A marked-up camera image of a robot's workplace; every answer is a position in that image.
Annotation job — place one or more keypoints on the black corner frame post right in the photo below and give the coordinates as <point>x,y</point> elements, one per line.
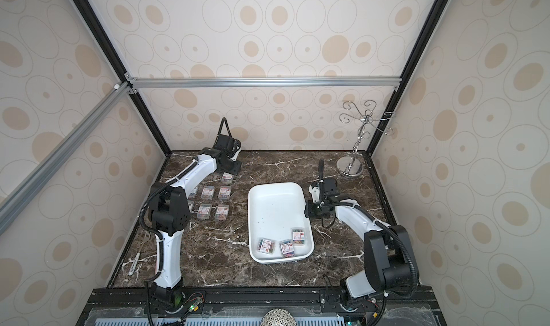
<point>434,15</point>

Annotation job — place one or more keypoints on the diagonal aluminium rail left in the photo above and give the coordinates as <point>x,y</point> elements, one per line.
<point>25,192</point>

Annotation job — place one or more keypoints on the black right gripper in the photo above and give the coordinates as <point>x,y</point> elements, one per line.
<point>313,208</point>

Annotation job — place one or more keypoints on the silver wire hook stand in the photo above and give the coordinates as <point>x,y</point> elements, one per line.
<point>350,165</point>

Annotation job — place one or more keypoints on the white plastic storage tray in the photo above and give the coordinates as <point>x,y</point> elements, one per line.
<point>274,210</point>

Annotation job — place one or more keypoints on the black corner frame post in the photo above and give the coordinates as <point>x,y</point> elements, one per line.
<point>93,23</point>
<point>434,15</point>

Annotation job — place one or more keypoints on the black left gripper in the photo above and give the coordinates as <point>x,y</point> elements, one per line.
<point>237,169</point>

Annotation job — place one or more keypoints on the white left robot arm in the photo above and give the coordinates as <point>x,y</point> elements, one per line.
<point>166,213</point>

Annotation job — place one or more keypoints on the black corner frame post left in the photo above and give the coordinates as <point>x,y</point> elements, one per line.
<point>93,23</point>

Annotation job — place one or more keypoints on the metal mesh ball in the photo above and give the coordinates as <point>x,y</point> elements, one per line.
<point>278,317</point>

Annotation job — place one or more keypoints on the horizontal aluminium rail back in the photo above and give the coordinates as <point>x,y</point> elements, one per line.
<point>265,82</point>

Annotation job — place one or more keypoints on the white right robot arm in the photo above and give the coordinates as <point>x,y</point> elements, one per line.
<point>389,262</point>

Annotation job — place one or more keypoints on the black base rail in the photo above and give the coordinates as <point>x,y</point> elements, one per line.
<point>324,305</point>

